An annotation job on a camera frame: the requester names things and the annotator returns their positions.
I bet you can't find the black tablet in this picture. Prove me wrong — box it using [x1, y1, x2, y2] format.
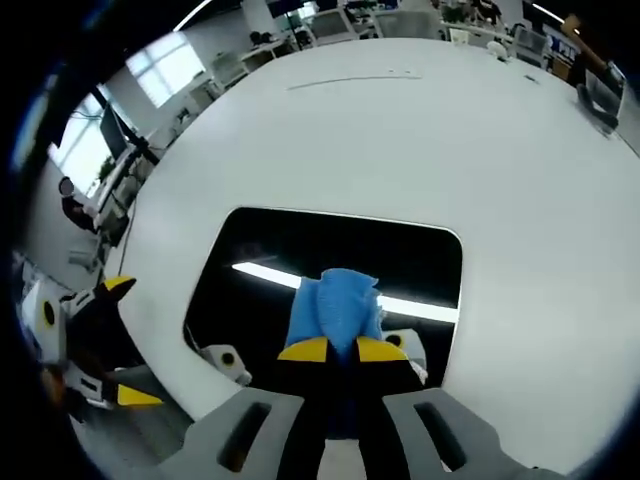
[183, 205, 464, 402]

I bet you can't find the blue cleaning cloth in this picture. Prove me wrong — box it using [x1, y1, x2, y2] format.
[284, 267, 387, 362]

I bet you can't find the black computer monitor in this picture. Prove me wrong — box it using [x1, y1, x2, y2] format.
[98, 103, 130, 162]

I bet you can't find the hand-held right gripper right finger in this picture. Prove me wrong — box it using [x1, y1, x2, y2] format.
[351, 335, 569, 480]

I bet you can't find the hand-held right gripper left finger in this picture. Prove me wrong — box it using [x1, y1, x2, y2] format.
[158, 335, 352, 480]

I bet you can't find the dark grey object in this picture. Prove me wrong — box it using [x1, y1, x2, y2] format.
[574, 81, 622, 135]

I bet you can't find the grey office chair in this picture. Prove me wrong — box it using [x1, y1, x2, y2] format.
[311, 9, 360, 42]

